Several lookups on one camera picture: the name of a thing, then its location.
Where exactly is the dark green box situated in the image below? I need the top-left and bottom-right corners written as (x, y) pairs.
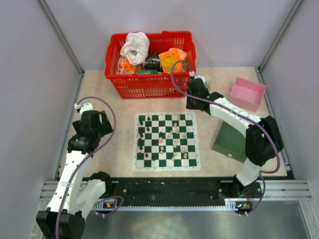
top-left (212, 122), bottom-right (246, 163)

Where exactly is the black wrapped package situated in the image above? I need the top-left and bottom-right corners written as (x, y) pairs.
top-left (143, 53), bottom-right (161, 71)

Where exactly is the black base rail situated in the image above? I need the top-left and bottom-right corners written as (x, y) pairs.
top-left (102, 177), bottom-right (262, 207)

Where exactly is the white crumpled plastic bag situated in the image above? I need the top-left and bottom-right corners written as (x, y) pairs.
top-left (120, 32), bottom-right (150, 65)

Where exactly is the small orange packet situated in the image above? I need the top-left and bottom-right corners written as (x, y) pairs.
top-left (117, 56), bottom-right (137, 74)

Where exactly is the green white chess mat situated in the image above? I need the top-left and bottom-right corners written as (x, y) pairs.
top-left (132, 111), bottom-right (201, 172)

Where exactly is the aluminium frame rail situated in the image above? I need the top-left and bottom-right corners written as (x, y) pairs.
top-left (37, 0), bottom-right (85, 76)

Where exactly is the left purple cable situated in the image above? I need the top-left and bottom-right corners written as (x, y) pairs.
top-left (55, 96), bottom-right (125, 239)

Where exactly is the red plastic basket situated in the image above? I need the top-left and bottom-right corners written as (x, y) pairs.
top-left (105, 31), bottom-right (196, 99)

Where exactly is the pink open box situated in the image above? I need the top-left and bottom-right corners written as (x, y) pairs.
top-left (228, 77), bottom-right (266, 112)

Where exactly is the orange snack box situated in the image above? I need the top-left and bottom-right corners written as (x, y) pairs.
top-left (159, 48), bottom-right (187, 74)

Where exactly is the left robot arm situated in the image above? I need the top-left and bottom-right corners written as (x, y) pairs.
top-left (36, 102), bottom-right (113, 239)

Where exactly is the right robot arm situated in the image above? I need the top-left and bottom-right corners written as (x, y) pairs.
top-left (186, 75), bottom-right (284, 197)

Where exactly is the purple cable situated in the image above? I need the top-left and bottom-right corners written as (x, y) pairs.
top-left (55, 96), bottom-right (125, 239)
top-left (170, 60), bottom-right (281, 217)

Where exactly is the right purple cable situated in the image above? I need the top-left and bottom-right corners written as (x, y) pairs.
top-left (170, 60), bottom-right (281, 217)

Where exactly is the green liquid bottle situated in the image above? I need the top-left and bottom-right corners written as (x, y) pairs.
top-left (203, 75), bottom-right (211, 88)

